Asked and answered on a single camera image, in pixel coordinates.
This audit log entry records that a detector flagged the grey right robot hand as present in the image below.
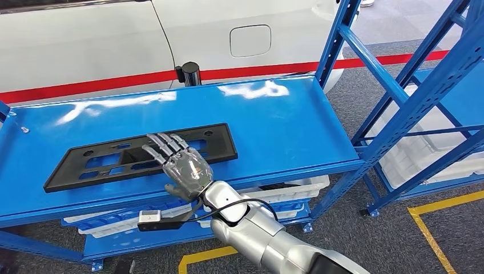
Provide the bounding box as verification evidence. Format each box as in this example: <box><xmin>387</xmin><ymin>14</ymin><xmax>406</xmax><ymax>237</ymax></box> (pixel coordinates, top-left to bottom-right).
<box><xmin>142</xmin><ymin>132</ymin><xmax>215</xmax><ymax>203</ymax></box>

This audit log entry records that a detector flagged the long black plastic panel part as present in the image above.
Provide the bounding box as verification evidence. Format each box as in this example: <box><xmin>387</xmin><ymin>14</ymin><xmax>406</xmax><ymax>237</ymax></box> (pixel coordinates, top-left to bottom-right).
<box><xmin>42</xmin><ymin>123</ymin><xmax>239</xmax><ymax>194</ymax></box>

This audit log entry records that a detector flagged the blue steel shelf rack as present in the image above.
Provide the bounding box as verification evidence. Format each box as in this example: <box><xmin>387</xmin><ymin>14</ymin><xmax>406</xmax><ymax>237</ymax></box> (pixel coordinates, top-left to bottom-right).
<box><xmin>0</xmin><ymin>0</ymin><xmax>484</xmax><ymax>272</ymax></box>
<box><xmin>353</xmin><ymin>0</ymin><xmax>484</xmax><ymax>219</ymax></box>

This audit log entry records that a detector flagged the red barrier belt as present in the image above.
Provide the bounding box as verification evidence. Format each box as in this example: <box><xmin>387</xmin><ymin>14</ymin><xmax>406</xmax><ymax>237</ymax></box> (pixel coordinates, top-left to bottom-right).
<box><xmin>0</xmin><ymin>49</ymin><xmax>451</xmax><ymax>104</ymax></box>

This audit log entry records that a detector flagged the white car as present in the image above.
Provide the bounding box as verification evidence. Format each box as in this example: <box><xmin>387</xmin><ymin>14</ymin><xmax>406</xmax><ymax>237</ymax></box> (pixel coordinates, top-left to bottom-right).
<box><xmin>0</xmin><ymin>0</ymin><xmax>345</xmax><ymax>107</ymax></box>

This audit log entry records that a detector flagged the large translucent white bin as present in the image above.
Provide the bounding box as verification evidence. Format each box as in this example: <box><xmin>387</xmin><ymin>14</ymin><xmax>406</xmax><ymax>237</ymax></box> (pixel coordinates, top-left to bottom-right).
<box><xmin>365</xmin><ymin>84</ymin><xmax>484</xmax><ymax>190</ymax></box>

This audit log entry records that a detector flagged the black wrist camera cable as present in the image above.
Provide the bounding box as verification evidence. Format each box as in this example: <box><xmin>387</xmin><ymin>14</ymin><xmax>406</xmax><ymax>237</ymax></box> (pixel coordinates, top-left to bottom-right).
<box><xmin>181</xmin><ymin>198</ymin><xmax>279</xmax><ymax>224</ymax></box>

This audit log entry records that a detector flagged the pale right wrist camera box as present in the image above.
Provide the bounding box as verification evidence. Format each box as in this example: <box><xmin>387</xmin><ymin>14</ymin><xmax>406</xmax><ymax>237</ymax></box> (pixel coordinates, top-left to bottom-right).
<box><xmin>136</xmin><ymin>209</ymin><xmax>186</xmax><ymax>232</ymax></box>

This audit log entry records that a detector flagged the black stanchion post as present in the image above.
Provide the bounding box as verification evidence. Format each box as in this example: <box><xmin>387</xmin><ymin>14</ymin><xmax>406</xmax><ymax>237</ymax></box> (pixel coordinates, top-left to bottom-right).
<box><xmin>174</xmin><ymin>61</ymin><xmax>202</xmax><ymax>88</ymax></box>

